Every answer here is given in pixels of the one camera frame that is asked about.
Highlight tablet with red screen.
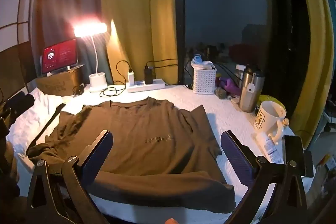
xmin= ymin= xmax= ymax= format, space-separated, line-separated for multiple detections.
xmin=41 ymin=39 xmax=79 ymax=75

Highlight yellow plastic bag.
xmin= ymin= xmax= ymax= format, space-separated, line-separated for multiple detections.
xmin=259 ymin=94 xmax=282 ymax=114

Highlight brown t-shirt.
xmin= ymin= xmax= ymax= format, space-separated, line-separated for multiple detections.
xmin=28 ymin=97 xmax=237 ymax=214

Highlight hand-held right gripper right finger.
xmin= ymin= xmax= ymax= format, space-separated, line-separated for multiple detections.
xmin=220 ymin=130 xmax=307 ymax=224

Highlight white plastic basket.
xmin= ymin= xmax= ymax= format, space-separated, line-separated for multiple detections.
xmin=193 ymin=64 xmax=218 ymax=94

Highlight white bear print mug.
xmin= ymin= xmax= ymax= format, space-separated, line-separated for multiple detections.
xmin=253 ymin=101 xmax=289 ymax=146

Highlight long black charger cable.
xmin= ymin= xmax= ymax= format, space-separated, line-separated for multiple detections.
xmin=146 ymin=58 xmax=179 ymax=69

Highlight black charger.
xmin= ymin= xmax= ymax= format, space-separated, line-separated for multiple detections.
xmin=144 ymin=66 xmax=154 ymax=84

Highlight black window frame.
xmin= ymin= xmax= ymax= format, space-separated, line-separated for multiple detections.
xmin=172 ymin=0 xmax=185 ymax=85

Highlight white desk lamp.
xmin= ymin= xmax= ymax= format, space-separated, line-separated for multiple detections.
xmin=73 ymin=22 xmax=109 ymax=93

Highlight white textured table cloth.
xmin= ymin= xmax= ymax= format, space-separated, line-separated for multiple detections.
xmin=5 ymin=84 xmax=297 ymax=216

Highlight small black cable bundle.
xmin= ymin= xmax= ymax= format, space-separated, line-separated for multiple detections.
xmin=72 ymin=84 xmax=86 ymax=97

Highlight white tube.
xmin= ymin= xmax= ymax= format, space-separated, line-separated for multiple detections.
xmin=256 ymin=132 xmax=284 ymax=164

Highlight black cable with plug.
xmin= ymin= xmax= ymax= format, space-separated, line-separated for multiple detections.
xmin=184 ymin=59 xmax=195 ymax=90

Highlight white power strip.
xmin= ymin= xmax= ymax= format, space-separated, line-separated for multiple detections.
xmin=126 ymin=79 xmax=165 ymax=93

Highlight black coiled charger cable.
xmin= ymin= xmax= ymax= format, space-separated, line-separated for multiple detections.
xmin=100 ymin=60 xmax=132 ymax=97

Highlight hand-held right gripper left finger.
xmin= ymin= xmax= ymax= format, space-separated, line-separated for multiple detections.
xmin=27 ymin=130 xmax=114 ymax=224

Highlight stainless steel tumbler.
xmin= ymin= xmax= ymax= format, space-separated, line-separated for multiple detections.
xmin=238 ymin=65 xmax=264 ymax=113

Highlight clear jar with white lid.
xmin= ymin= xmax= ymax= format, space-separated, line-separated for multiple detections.
xmin=235 ymin=64 xmax=247 ymax=80

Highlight yellow curtain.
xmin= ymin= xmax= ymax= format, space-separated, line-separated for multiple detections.
xmin=101 ymin=0 xmax=179 ymax=85
xmin=289 ymin=0 xmax=335 ymax=140

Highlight white packets in basket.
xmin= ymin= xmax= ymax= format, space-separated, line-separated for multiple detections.
xmin=191 ymin=55 xmax=214 ymax=69

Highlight purple cloth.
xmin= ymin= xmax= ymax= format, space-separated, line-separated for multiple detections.
xmin=218 ymin=77 xmax=242 ymax=96

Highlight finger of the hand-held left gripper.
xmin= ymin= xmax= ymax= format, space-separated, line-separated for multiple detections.
xmin=7 ymin=92 xmax=35 ymax=119

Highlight brown cardboard box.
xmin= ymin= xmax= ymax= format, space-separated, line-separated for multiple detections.
xmin=35 ymin=67 xmax=84 ymax=97

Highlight black strap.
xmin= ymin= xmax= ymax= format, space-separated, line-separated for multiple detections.
xmin=26 ymin=103 xmax=66 ymax=156

